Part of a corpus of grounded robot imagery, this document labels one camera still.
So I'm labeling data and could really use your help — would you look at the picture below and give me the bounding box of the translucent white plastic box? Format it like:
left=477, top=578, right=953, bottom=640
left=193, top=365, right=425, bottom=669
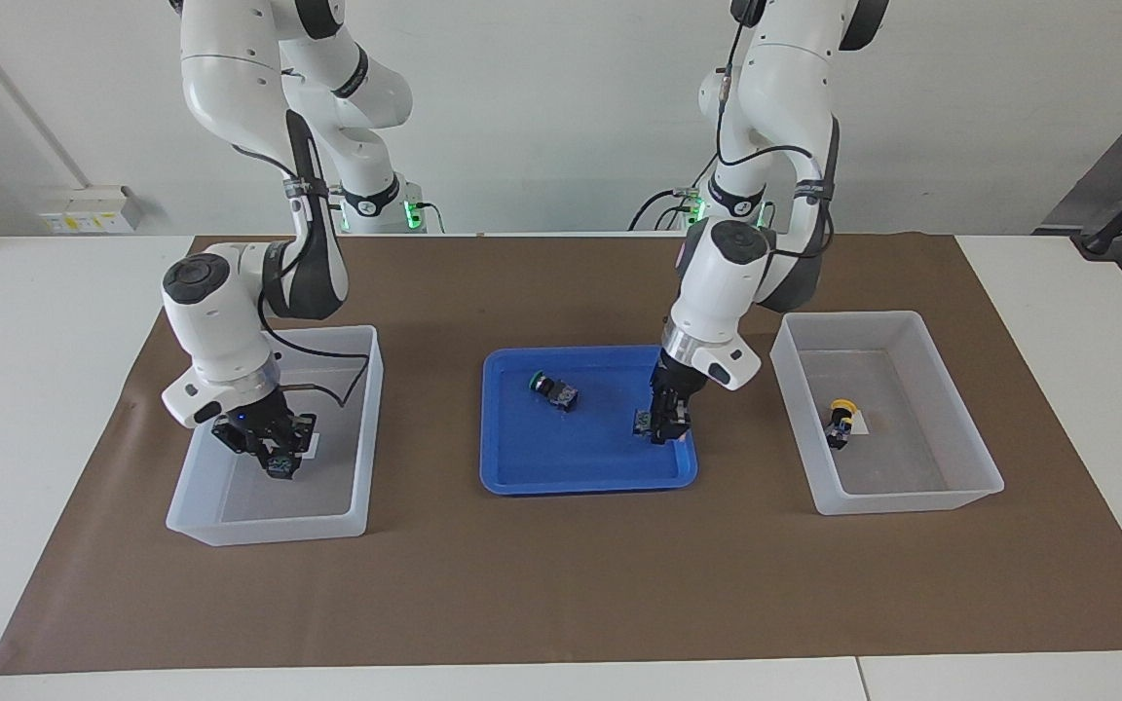
left=769, top=311, right=1005, bottom=516
left=166, top=325, right=385, bottom=547

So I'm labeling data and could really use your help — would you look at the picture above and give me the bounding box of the white wall socket box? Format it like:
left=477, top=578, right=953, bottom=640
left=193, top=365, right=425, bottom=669
left=40, top=187, right=143, bottom=235

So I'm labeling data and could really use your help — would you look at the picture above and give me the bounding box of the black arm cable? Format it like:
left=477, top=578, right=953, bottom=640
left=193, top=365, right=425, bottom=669
left=714, top=0, right=841, bottom=260
left=230, top=107, right=373, bottom=408

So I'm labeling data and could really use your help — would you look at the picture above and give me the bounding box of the blue plastic tray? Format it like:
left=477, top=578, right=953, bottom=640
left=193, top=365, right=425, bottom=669
left=479, top=345, right=698, bottom=496

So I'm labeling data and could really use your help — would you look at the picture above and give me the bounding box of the brown table mat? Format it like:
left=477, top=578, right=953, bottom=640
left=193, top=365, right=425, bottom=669
left=0, top=234, right=1122, bottom=675

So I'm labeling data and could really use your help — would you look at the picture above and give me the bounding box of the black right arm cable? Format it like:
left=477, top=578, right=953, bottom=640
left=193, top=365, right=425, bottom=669
left=230, top=107, right=373, bottom=408

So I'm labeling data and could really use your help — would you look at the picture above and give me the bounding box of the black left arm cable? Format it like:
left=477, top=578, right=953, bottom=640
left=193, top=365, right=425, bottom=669
left=714, top=0, right=841, bottom=260

